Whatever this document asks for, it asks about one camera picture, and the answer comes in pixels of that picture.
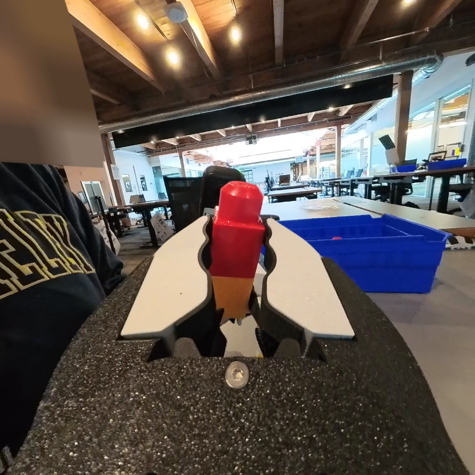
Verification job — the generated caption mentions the long black ceiling panel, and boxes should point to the long black ceiling panel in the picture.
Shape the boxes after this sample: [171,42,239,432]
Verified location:
[111,74,394,149]

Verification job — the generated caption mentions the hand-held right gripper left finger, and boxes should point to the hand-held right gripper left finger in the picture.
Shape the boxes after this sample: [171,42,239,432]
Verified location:
[121,215,224,340]

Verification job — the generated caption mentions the person in dark sweatshirt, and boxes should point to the person in dark sweatshirt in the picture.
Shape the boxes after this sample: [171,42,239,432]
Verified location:
[0,161,125,458]

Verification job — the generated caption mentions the white and black machine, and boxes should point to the white and black machine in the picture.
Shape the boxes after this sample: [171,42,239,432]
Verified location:
[378,134,400,166]

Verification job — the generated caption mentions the black mesh office chair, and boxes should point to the black mesh office chair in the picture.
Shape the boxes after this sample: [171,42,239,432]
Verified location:
[163,176,204,224]

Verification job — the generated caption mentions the white printed paper sheet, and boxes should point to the white printed paper sheet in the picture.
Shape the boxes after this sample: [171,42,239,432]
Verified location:
[149,213,174,246]

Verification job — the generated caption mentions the silver ventilation duct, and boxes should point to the silver ventilation duct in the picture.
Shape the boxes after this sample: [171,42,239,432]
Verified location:
[98,54,444,133]

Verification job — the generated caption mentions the blue plastic bin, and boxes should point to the blue plastic bin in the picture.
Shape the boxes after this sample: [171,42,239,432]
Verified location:
[261,213,452,294]

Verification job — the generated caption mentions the row of small blue bins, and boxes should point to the row of small blue bins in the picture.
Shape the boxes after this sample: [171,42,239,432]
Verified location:
[396,158,467,173]

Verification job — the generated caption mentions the long dark wooden desk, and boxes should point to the long dark wooden desk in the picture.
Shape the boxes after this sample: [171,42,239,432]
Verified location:
[373,166,475,214]

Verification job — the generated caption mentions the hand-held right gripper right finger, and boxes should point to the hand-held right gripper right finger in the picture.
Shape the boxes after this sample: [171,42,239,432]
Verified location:
[261,218,356,340]

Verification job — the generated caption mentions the orange mega block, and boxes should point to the orange mega block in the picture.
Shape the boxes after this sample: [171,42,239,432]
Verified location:
[212,275,257,320]

